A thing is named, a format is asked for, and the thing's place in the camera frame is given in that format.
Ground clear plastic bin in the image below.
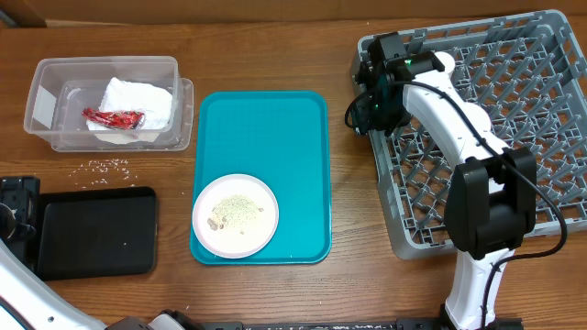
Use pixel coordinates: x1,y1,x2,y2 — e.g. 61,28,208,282
24,56,194,152

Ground pink small bowl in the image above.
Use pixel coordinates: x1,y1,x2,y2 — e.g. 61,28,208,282
465,103,493,133

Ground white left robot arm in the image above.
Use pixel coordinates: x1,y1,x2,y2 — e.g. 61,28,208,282
1,25,416,329

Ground spilled rice grains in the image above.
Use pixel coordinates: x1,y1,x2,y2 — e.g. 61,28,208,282
66,158,138,190

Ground white napkin in bin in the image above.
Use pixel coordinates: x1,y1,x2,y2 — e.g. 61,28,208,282
86,77,173,145

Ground red snack wrapper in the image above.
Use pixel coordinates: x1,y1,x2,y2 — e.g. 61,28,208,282
82,108,145,130

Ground pink plate with rice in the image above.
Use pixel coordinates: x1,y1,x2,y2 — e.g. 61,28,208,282
192,174,279,259

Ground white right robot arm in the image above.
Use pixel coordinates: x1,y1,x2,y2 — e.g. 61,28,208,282
345,51,569,329

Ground grey dishwasher rack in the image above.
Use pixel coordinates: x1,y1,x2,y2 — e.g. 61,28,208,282
369,10,586,259

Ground white paper cup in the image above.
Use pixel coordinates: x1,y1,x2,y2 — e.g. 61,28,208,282
435,51,456,76

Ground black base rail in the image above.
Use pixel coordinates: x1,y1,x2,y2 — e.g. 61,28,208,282
201,316,524,330

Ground teal plastic tray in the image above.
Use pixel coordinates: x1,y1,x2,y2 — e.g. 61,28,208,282
190,91,332,266

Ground black waste tray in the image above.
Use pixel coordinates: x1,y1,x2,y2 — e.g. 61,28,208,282
35,186,159,281

